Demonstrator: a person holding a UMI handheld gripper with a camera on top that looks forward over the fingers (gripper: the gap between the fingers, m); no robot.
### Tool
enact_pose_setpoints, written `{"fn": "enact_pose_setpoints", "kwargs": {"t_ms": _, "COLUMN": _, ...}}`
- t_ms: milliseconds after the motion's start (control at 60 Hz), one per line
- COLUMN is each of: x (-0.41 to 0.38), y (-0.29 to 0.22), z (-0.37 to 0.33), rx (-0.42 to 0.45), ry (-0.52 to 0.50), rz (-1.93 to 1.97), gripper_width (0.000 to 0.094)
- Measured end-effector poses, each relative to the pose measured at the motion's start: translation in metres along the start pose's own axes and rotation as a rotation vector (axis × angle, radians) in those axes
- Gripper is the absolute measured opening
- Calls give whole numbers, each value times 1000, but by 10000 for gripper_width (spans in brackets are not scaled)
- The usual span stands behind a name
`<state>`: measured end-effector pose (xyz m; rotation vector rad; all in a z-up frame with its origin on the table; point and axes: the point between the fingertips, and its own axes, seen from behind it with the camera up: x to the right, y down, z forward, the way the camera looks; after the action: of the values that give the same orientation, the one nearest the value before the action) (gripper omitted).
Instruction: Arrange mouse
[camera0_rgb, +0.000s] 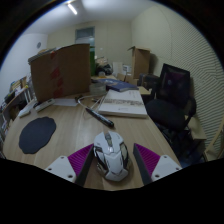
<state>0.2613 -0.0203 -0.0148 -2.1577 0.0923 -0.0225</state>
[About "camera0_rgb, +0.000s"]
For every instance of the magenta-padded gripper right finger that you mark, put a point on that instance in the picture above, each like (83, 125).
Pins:
(163, 165)

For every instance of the clear round disc container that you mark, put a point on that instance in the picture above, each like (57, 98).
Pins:
(97, 88)

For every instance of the white paper sheet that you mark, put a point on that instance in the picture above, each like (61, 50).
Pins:
(66, 102)

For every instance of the white remote control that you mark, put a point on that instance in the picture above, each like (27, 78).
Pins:
(45, 105)

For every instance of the white book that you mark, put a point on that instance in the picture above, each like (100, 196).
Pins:
(125, 105)

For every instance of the small flat white box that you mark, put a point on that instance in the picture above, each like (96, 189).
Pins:
(24, 112)

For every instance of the dark irregular mouse pad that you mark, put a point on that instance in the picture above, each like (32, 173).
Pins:
(36, 135)

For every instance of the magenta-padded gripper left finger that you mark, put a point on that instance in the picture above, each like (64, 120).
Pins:
(63, 166)

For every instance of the black office chair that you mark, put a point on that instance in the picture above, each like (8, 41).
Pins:
(170, 110)

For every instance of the black marker pen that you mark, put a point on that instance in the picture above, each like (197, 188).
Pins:
(100, 117)

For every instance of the blue book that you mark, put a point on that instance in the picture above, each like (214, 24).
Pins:
(118, 85)

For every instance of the open brown cardboard box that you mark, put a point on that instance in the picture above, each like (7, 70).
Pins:
(140, 63)

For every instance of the grey wall window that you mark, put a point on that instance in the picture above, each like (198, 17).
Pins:
(85, 35)

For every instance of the ceiling tube light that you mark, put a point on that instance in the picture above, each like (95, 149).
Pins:
(72, 8)

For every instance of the large brown cardboard sheet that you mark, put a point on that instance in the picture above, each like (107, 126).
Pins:
(63, 71)

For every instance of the white and grey computer mouse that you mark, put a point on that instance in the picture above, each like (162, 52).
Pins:
(111, 156)

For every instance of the shelf unit with books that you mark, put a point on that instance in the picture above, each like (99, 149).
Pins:
(13, 96)

